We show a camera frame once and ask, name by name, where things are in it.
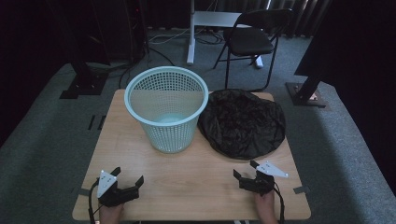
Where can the black plastic trash bag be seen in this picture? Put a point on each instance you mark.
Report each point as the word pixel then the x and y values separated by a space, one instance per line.
pixel 243 124

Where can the person's right hand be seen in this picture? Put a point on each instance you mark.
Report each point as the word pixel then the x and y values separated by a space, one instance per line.
pixel 264 207

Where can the black folding chair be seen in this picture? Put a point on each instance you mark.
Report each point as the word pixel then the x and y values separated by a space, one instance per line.
pixel 250 40

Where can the white desk frame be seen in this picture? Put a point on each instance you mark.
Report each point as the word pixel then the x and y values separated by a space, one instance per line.
pixel 191 37

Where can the black metal stand base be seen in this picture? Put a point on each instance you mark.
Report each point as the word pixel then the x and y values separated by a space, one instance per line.
pixel 306 93
pixel 84 85

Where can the black floor tape strip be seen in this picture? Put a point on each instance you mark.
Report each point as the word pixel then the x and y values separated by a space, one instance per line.
pixel 101 122
pixel 91 122

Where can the light green mesh plastic basket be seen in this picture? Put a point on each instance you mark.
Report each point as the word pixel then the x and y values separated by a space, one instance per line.
pixel 166 109

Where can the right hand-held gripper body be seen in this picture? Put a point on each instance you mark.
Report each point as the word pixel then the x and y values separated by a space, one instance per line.
pixel 260 183

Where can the person's left hand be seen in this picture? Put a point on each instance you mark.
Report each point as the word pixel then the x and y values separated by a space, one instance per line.
pixel 109 214

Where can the grey tape piece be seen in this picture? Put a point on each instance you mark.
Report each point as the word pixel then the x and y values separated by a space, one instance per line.
pixel 84 192
pixel 301 189

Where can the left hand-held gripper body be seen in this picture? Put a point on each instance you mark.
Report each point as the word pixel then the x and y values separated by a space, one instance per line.
pixel 115 194

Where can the dark equipment cabinet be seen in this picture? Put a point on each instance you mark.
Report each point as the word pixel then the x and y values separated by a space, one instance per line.
pixel 121 28

